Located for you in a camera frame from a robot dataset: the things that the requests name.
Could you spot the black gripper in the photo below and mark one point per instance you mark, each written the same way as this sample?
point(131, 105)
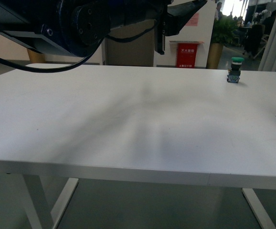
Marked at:
point(172, 20)

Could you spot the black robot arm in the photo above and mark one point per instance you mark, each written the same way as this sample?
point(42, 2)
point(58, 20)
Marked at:
point(77, 27)

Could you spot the green mushroom push button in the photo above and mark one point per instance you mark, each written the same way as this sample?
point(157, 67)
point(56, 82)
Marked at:
point(234, 72)

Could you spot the pink paper notice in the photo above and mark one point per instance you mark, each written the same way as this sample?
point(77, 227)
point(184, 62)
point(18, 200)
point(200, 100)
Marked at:
point(193, 21)

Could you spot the red fire extinguisher box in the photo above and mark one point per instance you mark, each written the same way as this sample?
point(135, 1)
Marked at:
point(186, 53)

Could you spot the grey door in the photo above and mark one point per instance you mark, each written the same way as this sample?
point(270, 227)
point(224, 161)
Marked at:
point(139, 52)

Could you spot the right potted plant gold pot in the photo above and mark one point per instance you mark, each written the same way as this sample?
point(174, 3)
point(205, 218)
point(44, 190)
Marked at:
point(222, 34)

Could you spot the potted plant gold pot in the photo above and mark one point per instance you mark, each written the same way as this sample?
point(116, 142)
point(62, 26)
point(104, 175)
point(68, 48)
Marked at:
point(222, 34)
point(36, 57)

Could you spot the left potted plant gold pot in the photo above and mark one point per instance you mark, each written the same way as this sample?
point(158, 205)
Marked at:
point(36, 57)

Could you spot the left white table leg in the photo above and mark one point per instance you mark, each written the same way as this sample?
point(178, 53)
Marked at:
point(35, 203)

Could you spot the white table leg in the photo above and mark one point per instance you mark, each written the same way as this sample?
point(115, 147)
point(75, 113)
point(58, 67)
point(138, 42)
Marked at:
point(35, 203)
point(258, 209)

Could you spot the right white table leg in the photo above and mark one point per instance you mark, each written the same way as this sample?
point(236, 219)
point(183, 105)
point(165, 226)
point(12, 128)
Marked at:
point(258, 209)

